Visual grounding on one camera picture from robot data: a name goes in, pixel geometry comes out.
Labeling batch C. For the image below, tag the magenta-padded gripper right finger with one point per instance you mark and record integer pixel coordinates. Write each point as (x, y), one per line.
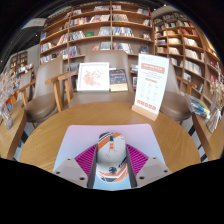
(138, 161)

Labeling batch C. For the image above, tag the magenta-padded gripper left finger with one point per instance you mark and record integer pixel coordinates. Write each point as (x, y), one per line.
(83, 161)

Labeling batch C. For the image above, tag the white and orange computer mouse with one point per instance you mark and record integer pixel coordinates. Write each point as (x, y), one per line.
(111, 153)

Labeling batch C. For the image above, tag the pink-blue gradient mouse pad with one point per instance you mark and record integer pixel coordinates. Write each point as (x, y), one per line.
(80, 136)

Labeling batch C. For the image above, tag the beige upholstered wooden armchair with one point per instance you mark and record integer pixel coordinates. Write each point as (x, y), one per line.
(175, 103)
(100, 98)
(43, 100)

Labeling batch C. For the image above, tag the round wooden side table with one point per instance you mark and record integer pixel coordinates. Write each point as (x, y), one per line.
(210, 140)
(10, 133)

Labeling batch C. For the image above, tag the white and orange sign stand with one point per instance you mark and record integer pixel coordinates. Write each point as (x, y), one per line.
(151, 86)

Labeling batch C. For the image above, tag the stack of colourful books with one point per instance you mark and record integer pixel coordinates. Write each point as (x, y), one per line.
(198, 106)

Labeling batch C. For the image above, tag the white framed red drawing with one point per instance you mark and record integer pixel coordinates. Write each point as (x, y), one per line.
(93, 77)

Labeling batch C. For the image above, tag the dark standing book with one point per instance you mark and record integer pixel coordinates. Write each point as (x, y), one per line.
(118, 78)

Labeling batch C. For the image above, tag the glass vase with dried flowers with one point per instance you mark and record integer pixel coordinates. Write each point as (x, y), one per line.
(213, 120)

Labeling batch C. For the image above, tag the small distant bookshelf unit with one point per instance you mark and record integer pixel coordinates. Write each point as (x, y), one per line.
(18, 61)

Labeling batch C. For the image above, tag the angled wooden bookshelf unit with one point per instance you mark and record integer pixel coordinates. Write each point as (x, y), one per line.
(186, 50)

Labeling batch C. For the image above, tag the large wooden bookshelf unit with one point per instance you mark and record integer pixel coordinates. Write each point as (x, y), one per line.
(100, 33)

